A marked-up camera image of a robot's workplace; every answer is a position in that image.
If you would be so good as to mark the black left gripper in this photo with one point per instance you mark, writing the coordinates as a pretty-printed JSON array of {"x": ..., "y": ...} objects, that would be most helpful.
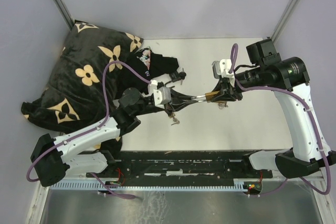
[{"x": 176, "y": 100}]

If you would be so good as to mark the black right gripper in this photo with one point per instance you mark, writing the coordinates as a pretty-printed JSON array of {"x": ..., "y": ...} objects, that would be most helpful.
[{"x": 231, "y": 96}]

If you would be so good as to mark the large brass padlock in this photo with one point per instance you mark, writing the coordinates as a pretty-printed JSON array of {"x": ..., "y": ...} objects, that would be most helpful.
[{"x": 207, "y": 97}]

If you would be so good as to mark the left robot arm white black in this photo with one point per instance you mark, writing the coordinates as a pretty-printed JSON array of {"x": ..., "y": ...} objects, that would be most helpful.
[{"x": 53, "y": 158}]

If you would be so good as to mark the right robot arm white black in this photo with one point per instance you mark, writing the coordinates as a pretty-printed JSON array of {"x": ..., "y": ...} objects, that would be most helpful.
[{"x": 289, "y": 81}]

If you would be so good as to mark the small padlock key bunch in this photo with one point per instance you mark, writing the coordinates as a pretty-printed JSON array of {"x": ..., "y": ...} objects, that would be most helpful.
[{"x": 175, "y": 121}]

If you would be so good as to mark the small brass padlock long shackle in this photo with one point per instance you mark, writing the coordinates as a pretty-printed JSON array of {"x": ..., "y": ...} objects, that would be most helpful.
[{"x": 171, "y": 113}]

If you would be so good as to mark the black padlock with keys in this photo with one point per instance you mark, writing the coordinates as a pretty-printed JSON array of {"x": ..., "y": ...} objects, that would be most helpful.
[{"x": 177, "y": 77}]

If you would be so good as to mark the black printed garment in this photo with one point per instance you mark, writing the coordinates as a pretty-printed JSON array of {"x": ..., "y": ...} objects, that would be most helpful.
[{"x": 148, "y": 65}]

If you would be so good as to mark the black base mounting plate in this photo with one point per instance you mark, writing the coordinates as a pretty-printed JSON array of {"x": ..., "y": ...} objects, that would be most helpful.
[{"x": 202, "y": 165}]

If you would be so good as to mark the black floral pillow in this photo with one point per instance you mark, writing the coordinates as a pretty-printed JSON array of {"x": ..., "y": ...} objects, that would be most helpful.
[{"x": 73, "y": 98}]

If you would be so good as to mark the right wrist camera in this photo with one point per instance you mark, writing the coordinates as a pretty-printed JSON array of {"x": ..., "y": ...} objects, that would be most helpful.
[{"x": 222, "y": 69}]

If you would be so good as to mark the light blue cable duct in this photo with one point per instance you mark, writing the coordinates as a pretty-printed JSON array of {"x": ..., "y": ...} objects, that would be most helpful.
[{"x": 159, "y": 184}]

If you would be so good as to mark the right aluminium corner post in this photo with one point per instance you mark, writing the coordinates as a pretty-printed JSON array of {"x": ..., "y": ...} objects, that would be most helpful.
[{"x": 286, "y": 15}]

